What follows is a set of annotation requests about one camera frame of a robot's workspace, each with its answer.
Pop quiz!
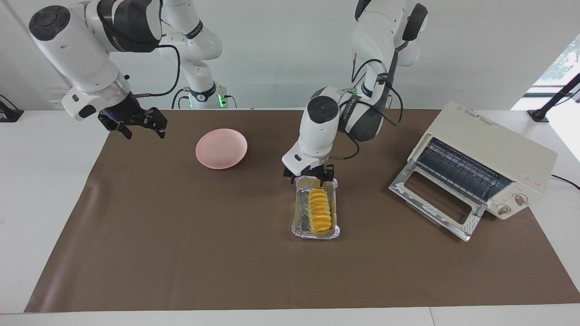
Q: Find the yellow sliced bread loaf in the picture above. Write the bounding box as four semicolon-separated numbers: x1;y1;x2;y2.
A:
308;188;332;234

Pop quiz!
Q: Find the aluminium foil tray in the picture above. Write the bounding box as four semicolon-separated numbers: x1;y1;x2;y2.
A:
291;176;340;240

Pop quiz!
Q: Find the glass oven door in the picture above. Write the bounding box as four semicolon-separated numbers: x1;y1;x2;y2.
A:
388;159;488;242

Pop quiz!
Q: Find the white toaster oven body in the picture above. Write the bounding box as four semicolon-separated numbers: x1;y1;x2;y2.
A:
408;101;559;221

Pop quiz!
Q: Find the pink round plate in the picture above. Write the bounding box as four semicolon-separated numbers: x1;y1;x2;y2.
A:
195;128;248;170

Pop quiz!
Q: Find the brown table mat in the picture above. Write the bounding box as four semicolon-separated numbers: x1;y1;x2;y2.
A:
24;109;580;313

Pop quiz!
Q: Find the black table clamp stand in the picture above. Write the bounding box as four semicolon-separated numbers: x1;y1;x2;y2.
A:
0;94;24;123

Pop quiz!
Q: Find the black angled pole stand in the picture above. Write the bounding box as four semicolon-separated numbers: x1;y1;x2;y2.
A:
528;72;580;123

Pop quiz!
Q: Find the window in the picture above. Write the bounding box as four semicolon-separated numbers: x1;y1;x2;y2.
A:
532;35;580;89

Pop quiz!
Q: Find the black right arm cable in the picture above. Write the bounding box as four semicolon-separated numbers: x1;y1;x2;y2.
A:
131;43;182;98

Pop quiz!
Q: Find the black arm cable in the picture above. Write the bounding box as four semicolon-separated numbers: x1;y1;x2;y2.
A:
131;43;182;98
333;43;405;160

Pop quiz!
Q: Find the black right base cable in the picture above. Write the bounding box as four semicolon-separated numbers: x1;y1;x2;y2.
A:
171;87;191;109

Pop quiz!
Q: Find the white wall power outlet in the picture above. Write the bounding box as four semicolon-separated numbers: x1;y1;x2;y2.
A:
48;87;75;110

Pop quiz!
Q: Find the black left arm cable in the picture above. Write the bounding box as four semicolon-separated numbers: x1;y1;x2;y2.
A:
333;43;405;160

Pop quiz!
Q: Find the white wall cable conduit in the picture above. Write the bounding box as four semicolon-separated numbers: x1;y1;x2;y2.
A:
4;0;31;32

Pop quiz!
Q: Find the black oven power cord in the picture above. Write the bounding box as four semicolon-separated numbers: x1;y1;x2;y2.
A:
551;174;580;191

